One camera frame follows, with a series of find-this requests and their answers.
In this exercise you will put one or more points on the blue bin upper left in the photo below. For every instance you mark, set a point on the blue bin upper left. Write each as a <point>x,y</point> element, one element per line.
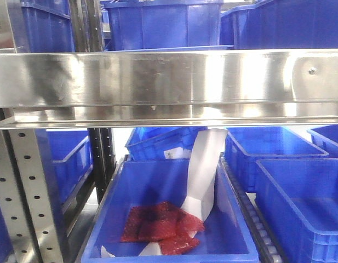
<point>48,26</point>

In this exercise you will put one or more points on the blue bin lower left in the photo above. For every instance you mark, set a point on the blue bin lower left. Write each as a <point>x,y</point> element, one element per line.
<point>71,158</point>

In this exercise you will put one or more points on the blue bin behind center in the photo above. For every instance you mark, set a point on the blue bin behind center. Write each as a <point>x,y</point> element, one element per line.
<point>154,143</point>

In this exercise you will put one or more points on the blue bin upper right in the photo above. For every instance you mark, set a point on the blue bin upper right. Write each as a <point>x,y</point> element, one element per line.
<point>281,25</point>

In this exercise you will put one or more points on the roller conveyor track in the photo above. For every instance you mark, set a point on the roller conveyor track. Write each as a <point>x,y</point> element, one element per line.
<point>265,243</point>

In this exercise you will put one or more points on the white paper strip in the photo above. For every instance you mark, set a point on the white paper strip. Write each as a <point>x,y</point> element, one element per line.
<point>187,184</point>

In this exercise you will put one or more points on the perforated steel shelf upright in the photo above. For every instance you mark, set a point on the perforated steel shelf upright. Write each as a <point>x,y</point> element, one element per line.
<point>29,198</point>

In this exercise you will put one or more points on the blue bin middle right back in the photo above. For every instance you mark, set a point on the blue bin middle right back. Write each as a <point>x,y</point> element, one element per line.
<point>245,145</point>

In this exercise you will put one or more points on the blue bin far right back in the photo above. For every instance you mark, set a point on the blue bin far right back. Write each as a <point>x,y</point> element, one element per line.
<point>326,137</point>

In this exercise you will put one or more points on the blue bin upper middle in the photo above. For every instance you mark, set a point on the blue bin upper middle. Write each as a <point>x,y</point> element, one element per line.
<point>138,25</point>

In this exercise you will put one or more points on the blue bin lower right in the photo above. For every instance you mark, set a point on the blue bin lower right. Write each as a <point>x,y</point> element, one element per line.
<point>299,200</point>

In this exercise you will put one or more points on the blue bin with red bags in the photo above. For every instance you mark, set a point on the blue bin with red bags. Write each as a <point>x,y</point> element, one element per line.
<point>226,237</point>

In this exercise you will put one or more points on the stainless steel shelf rail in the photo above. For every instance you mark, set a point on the stainless steel shelf rail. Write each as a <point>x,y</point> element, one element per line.
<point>129,89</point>

